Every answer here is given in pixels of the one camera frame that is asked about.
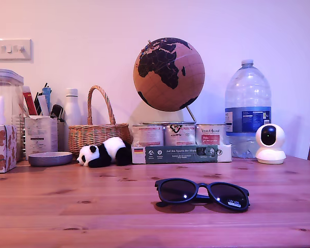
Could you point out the black sunglasses with sticker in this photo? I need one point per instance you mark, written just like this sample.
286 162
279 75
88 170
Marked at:
173 189

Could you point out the silver tin can framed label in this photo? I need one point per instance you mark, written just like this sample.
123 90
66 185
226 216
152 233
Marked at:
147 134

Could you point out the silver tin can black logo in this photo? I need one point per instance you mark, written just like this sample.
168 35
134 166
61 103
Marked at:
179 135

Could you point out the green and white can tray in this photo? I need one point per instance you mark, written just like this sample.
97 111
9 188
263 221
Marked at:
170 155

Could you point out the cork globe on metal stand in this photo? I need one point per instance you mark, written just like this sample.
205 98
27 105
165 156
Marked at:
168 77

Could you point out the panda plush toy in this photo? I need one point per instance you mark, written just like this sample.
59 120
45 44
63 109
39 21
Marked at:
111 147

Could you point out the silver tin can red label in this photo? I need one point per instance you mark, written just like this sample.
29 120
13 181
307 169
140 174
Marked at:
210 135

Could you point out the white metal bottle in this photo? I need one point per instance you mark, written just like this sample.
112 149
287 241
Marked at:
71 111

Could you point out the black clip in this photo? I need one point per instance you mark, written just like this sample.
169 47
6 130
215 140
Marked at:
57 111

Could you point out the large clear water bottle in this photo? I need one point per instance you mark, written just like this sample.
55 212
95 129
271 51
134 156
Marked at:
248 87

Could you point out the grey shallow bowl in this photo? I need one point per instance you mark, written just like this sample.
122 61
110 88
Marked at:
50 158

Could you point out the white flat stick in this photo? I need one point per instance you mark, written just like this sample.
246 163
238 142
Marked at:
43 106

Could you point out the white carton pen holder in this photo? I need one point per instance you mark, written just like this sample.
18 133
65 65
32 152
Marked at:
41 137

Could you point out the black pen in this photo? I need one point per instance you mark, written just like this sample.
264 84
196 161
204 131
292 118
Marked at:
37 102

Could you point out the red and white packet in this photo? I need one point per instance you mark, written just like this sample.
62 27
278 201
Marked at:
29 103

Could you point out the gingerbread print tissue box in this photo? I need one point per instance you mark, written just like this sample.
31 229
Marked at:
2 149

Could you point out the clear plastic lidded container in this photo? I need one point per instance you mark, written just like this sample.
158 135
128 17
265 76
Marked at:
5 85

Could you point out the small white round camera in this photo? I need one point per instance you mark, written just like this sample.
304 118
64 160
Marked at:
271 152

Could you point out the white wall light switch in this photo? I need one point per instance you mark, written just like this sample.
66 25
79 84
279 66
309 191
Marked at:
14 50

